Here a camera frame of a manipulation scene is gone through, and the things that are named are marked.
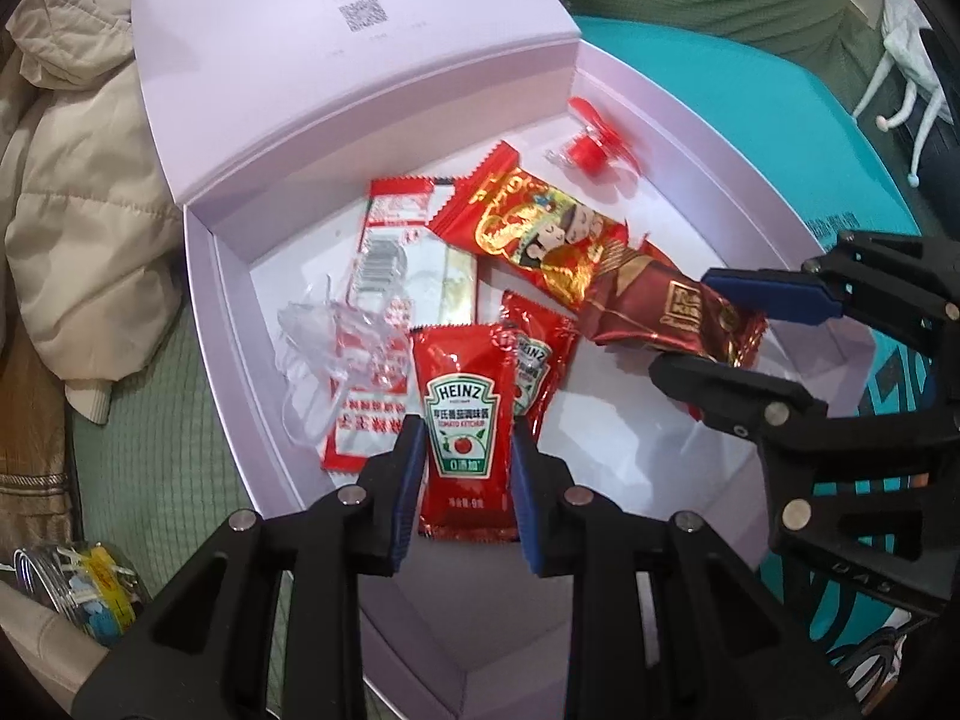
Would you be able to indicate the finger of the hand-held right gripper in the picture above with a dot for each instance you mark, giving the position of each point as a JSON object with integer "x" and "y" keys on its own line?
{"x": 720, "y": 382}
{"x": 772, "y": 292}

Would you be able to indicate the red cartoon snack packet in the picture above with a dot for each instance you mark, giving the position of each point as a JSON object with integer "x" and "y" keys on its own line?
{"x": 525, "y": 225}

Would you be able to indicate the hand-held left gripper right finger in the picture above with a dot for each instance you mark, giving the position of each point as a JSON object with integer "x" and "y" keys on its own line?
{"x": 529, "y": 502}

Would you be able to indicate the beige puffer jacket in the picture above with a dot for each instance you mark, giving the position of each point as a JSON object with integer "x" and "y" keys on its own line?
{"x": 90, "y": 240}

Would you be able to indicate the brown cloth bag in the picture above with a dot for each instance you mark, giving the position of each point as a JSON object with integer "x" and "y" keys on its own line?
{"x": 30, "y": 480}

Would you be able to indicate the clear plastic clip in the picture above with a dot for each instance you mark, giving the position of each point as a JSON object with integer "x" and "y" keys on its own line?
{"x": 352, "y": 337}

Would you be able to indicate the lavender gift box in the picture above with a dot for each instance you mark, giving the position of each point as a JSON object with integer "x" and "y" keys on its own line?
{"x": 300, "y": 90}

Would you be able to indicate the red ketchup packet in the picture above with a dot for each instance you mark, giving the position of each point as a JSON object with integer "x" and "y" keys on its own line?
{"x": 540, "y": 345}
{"x": 461, "y": 405}

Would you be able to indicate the dark red chocolate packet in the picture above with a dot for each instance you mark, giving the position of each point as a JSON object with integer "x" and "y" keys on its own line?
{"x": 652, "y": 307}

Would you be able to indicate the glass jar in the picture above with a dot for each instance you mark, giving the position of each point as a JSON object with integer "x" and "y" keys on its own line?
{"x": 82, "y": 585}

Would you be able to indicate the red white sachet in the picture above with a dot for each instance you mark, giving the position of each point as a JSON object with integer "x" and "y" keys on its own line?
{"x": 390, "y": 210}

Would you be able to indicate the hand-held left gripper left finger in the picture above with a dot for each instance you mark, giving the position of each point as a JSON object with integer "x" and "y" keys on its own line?
{"x": 409, "y": 480}

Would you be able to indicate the teal bubble mailer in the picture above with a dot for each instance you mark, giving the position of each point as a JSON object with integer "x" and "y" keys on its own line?
{"x": 750, "y": 105}

